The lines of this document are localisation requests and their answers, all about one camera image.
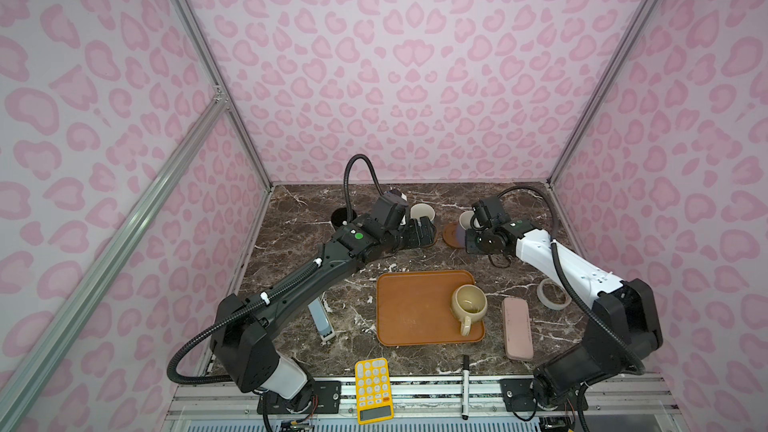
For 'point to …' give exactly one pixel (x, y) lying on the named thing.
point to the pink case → (517, 329)
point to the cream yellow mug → (469, 302)
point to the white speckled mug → (422, 210)
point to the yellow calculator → (373, 391)
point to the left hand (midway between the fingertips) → (427, 227)
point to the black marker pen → (465, 387)
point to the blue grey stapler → (321, 319)
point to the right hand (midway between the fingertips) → (473, 240)
